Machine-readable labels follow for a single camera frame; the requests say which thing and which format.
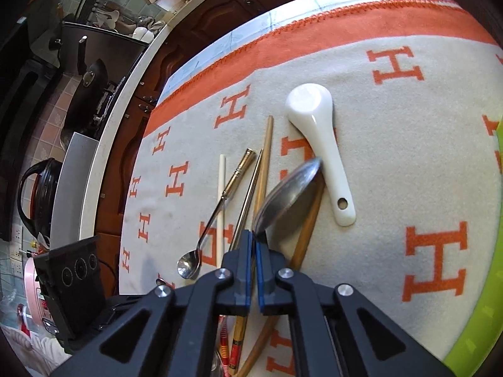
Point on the stainless steel panel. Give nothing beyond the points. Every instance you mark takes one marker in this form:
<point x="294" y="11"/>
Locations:
<point x="74" y="188"/>

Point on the white red-striped chopstick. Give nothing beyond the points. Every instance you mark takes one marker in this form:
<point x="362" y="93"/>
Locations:
<point x="221" y="188"/>

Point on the white kitchen countertop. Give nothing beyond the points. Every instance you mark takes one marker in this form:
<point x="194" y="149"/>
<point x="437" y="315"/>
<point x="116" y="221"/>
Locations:
<point x="129" y="86"/>

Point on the white ceramic jars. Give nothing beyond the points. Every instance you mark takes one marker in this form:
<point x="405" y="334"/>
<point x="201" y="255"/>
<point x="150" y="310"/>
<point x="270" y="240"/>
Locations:
<point x="141" y="33"/>

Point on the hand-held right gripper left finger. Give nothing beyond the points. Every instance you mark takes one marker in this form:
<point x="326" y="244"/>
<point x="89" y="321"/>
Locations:
<point x="245" y="275"/>

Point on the stainless steel countertop box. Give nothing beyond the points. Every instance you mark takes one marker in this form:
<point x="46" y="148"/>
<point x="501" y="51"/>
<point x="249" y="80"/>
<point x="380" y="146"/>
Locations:
<point x="102" y="51"/>

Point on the bamboo chopstick with decorated end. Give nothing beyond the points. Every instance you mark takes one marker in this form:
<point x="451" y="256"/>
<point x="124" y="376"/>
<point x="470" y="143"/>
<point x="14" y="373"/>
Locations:
<point x="267" y="145"/>

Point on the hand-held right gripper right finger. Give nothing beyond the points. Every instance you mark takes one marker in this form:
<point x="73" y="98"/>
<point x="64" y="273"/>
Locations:
<point x="262" y="279"/>

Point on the large steel spoon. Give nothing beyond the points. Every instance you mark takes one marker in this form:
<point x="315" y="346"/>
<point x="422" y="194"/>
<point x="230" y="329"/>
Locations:
<point x="287" y="196"/>

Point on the black wok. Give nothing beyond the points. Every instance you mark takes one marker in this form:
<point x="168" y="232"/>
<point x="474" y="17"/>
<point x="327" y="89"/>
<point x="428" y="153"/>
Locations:
<point x="88" y="86"/>

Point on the metal chopstick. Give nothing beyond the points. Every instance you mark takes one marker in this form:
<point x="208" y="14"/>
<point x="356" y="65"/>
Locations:
<point x="247" y="200"/>

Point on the white ceramic spoon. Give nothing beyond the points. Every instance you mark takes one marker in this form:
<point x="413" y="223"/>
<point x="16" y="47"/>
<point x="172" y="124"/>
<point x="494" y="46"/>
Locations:
<point x="314" y="106"/>

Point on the green plastic tray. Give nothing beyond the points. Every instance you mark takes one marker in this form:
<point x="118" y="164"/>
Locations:
<point x="483" y="302"/>

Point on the pink appliance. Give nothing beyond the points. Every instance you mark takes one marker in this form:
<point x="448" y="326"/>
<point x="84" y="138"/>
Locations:
<point x="33" y="290"/>

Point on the orange and grey printed blanket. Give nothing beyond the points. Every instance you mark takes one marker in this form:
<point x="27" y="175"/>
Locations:
<point x="393" y="157"/>

